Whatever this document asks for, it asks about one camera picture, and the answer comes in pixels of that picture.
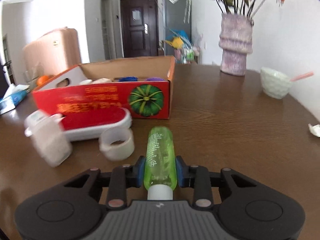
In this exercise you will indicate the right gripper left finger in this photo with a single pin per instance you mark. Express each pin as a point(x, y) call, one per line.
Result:
point(122, 178)

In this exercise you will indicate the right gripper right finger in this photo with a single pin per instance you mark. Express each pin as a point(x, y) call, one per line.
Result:
point(197, 178)

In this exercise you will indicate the green transparent bottle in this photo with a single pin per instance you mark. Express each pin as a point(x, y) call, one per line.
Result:
point(160, 176)

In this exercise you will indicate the white plastic cup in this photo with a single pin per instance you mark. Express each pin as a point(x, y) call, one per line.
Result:
point(117, 144)

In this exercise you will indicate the red white lint brush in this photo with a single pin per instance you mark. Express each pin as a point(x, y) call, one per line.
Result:
point(91, 124)

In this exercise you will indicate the blue jar lid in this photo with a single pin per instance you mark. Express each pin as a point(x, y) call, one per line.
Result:
point(128, 79)

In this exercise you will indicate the white jar lid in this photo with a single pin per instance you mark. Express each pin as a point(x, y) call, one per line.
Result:
point(86, 82)

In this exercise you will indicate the purple jar lid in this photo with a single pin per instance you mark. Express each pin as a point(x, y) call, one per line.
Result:
point(154, 79)

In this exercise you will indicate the beige small box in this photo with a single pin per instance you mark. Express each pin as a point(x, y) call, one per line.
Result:
point(101, 81)

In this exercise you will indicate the red cardboard pumpkin box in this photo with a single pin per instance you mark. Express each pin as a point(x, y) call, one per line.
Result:
point(144, 99)

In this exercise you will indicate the pale green bowl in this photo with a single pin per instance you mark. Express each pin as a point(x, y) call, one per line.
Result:
point(274, 83)

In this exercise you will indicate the orange fruit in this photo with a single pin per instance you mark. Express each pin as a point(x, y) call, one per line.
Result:
point(43, 79)

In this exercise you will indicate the crumpled white tissue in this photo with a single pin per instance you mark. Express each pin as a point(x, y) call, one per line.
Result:
point(314, 130)

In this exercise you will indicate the blue tissue pack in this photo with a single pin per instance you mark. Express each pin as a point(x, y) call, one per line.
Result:
point(13, 97)

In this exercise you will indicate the clear glass cup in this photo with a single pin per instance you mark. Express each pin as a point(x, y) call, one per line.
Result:
point(31, 76)

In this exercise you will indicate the pink glitter vase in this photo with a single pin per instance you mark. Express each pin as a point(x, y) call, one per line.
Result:
point(236, 43)

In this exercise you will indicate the pink suitcase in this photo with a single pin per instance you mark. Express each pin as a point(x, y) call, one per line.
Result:
point(53, 53)

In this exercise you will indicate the pink spoon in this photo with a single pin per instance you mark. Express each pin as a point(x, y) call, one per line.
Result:
point(302, 76)

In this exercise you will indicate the grey refrigerator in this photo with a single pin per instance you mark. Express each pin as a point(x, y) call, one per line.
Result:
point(176, 18)

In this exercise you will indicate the dark brown door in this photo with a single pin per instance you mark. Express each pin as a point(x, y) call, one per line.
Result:
point(139, 24)

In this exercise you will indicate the wire storage rack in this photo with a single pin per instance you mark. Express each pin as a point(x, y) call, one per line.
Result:
point(187, 55)

